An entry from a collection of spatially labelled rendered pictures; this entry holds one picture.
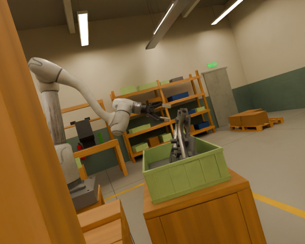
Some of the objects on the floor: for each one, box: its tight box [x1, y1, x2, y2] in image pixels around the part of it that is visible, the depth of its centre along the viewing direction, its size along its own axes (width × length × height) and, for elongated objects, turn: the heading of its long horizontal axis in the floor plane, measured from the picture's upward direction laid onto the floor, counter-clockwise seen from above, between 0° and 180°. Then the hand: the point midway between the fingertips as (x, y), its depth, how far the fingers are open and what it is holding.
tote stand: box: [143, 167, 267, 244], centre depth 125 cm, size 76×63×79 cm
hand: (168, 112), depth 140 cm, fingers open, 13 cm apart
